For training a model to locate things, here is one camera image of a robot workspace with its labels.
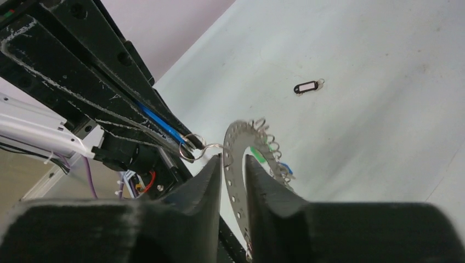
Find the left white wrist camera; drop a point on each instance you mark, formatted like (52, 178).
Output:
(37, 129)

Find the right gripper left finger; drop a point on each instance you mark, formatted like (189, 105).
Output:
(181, 227)

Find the large toothed metal keyring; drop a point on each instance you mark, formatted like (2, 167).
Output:
(239, 136)

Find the black key tag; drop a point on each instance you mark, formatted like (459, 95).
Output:
(307, 87)

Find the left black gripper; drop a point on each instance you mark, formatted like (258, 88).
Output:
(75, 59)

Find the blue key tag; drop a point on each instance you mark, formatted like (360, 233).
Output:
(166, 127)
(286, 168)

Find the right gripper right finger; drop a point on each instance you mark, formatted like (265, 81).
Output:
(283, 227)

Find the blue key tag top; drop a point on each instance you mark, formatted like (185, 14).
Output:
(166, 127)

